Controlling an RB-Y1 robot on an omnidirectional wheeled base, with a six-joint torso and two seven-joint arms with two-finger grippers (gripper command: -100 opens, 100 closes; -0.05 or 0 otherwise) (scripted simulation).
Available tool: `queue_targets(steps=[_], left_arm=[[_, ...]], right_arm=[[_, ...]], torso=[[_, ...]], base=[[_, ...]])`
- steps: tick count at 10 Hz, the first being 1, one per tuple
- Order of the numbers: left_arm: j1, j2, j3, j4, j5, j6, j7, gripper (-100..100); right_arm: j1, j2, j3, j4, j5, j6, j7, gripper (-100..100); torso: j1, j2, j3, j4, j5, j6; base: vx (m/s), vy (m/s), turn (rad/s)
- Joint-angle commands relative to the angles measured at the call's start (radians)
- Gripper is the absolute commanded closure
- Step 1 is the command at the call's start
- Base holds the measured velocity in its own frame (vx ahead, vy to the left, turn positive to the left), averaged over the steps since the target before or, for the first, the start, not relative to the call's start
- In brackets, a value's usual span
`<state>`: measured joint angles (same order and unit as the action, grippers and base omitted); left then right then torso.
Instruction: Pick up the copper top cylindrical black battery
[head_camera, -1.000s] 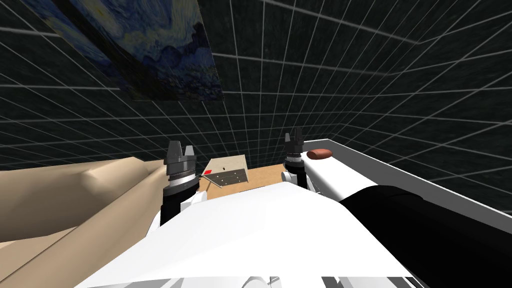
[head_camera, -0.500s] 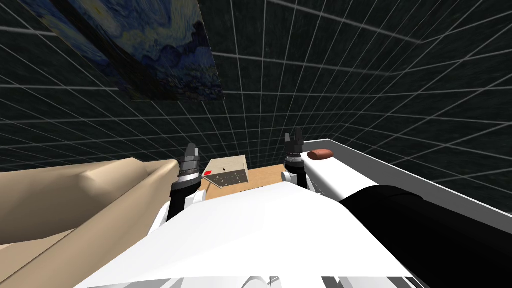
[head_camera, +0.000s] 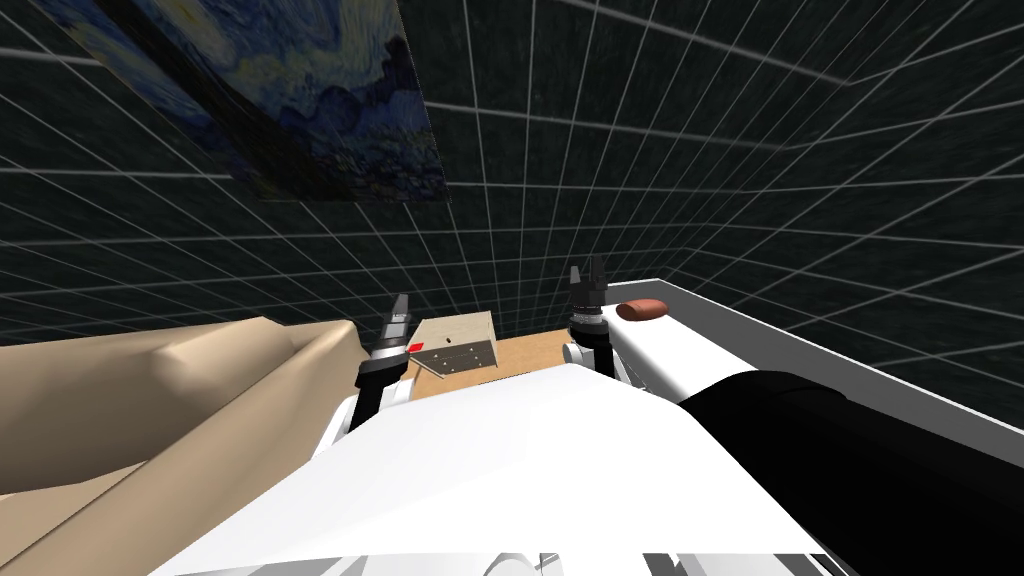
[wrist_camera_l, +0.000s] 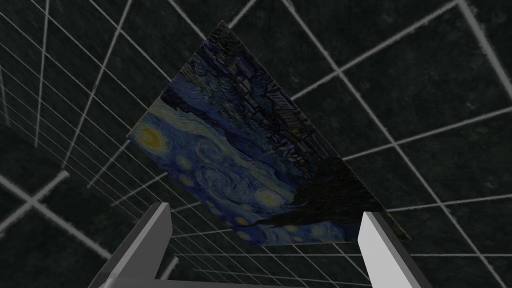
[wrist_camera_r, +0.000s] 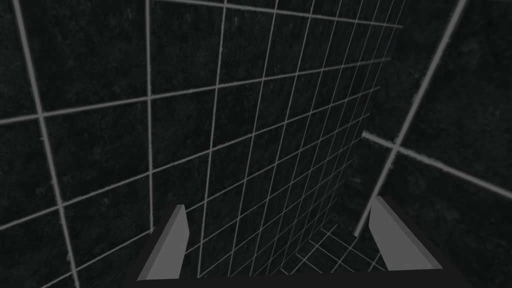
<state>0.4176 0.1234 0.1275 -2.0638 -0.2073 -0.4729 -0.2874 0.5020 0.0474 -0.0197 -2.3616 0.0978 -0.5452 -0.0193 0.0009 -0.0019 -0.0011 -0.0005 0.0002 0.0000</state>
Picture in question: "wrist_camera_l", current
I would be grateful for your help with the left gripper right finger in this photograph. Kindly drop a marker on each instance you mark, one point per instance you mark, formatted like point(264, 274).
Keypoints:
point(384, 256)

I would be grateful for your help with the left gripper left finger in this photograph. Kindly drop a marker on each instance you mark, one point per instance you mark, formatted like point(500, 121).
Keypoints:
point(144, 244)

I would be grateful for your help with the blue starry night painting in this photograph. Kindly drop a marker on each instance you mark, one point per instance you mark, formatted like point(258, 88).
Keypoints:
point(240, 160)

